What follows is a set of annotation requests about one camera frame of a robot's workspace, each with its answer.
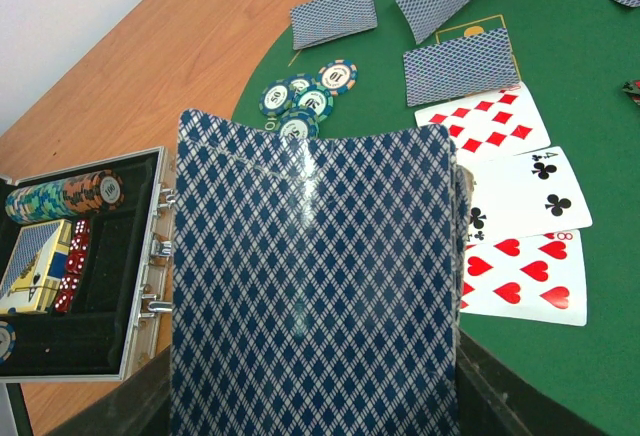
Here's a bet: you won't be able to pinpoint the lone chip in case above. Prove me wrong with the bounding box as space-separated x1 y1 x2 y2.
0 321 17 364

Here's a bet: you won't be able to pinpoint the round green poker mat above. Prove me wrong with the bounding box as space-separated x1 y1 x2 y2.
233 0 639 435

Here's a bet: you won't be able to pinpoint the red dice row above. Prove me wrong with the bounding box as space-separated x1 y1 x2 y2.
53 219 91 314

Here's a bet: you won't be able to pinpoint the poker chips in case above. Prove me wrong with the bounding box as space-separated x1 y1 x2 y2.
5 169 125 225

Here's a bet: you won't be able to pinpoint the ten of diamonds card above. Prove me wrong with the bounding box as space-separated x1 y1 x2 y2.
415 82 550 164

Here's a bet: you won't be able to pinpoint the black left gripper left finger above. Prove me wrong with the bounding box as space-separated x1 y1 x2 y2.
49 347 171 435

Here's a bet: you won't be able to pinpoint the aluminium poker case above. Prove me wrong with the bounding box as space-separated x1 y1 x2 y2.
1 147 176 383

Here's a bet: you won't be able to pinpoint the four of clubs card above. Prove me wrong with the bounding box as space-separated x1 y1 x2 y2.
467 146 592 244

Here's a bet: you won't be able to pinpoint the white blue chip stack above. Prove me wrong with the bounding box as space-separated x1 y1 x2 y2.
278 108 319 138

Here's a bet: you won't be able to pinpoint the eight of hearts card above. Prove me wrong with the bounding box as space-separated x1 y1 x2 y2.
461 230 587 327

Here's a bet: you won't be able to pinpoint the blue orange ten chip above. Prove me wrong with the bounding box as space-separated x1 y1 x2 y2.
318 59 358 96

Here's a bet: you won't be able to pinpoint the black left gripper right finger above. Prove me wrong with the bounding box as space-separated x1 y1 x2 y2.
456 328 620 435

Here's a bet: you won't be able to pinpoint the boxed card deck in case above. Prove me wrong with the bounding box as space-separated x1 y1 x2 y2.
1 219 72 315

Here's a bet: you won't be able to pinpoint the deck of playing cards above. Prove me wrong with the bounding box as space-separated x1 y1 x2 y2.
170 109 470 435

